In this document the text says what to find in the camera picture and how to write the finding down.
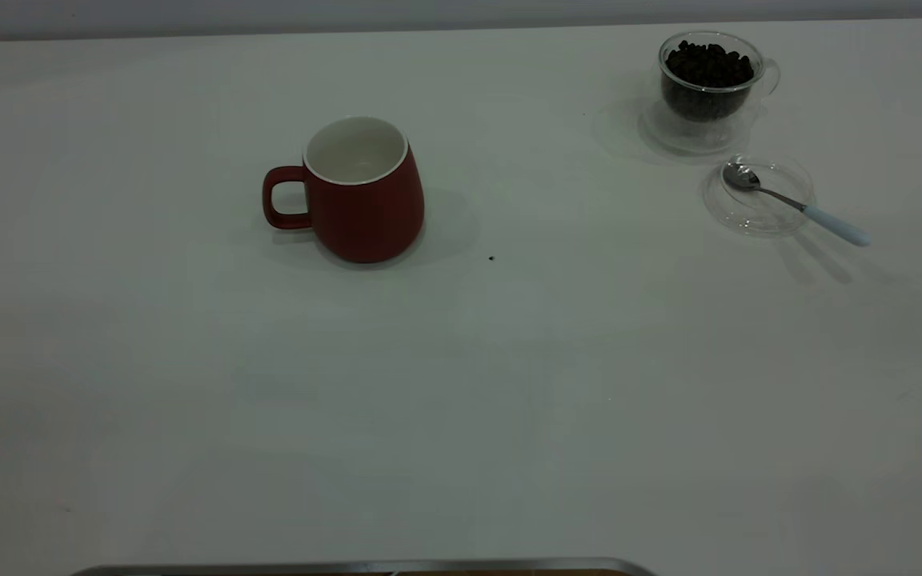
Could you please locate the clear glass cup with handle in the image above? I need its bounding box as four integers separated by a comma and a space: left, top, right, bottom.
659, 30, 782, 123

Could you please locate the clear glass saucer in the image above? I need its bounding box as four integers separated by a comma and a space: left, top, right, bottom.
639, 94, 762, 155

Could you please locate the metal spoon light blue handle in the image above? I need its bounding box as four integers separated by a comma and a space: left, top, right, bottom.
722, 162, 872, 246

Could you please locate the red ceramic mug white inside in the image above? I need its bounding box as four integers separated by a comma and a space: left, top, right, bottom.
262, 116, 426, 264

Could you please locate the heap of coffee beans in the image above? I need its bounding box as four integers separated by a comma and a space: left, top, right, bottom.
663, 38, 755, 121

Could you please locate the silver metal tray rim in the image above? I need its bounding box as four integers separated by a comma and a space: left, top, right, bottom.
69, 558, 658, 576

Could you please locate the small clear glass dish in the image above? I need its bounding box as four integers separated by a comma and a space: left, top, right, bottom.
700, 156, 816, 237

